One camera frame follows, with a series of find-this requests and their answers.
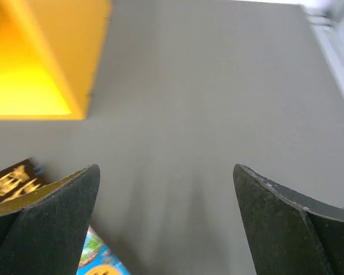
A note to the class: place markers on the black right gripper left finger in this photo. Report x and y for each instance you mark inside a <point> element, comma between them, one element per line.
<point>43,232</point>

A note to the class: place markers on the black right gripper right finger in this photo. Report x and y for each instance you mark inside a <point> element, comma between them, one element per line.
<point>288,232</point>

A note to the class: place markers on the black blue treehouse book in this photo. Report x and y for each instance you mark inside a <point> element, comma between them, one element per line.
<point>25,177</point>

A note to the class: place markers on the yellow wooden cubby shelf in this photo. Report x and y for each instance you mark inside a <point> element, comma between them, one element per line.
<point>49,56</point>

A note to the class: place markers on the aluminium corner frame post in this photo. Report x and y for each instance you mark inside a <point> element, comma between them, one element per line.
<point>327,21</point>

